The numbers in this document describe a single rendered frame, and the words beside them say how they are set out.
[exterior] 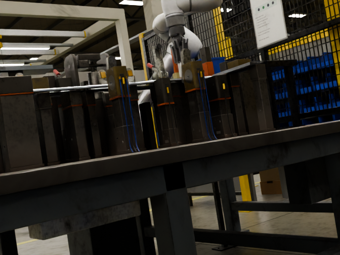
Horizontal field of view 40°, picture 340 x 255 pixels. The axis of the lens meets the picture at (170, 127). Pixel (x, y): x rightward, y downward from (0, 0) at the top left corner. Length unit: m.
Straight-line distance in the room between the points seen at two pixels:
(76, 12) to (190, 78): 7.15
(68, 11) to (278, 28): 6.80
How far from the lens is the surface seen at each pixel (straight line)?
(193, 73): 2.02
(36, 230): 1.43
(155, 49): 2.42
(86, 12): 9.19
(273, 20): 2.55
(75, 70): 2.20
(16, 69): 2.26
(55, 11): 8.91
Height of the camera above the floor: 0.71
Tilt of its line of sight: 2 degrees up
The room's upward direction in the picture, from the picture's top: 9 degrees counter-clockwise
